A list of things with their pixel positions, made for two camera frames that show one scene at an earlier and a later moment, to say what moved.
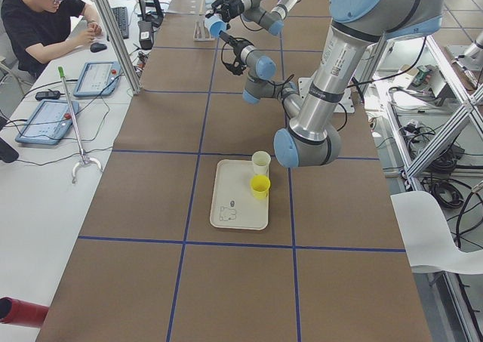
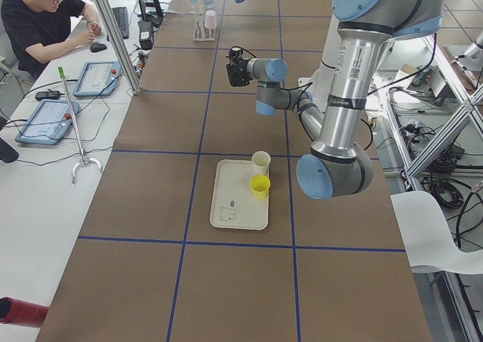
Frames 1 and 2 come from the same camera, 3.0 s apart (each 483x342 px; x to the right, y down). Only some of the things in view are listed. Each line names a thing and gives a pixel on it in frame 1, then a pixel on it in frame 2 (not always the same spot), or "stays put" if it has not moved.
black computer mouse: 97,47 stays put
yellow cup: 259,184 stays put
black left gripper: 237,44 → 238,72
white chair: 429,244 stays put
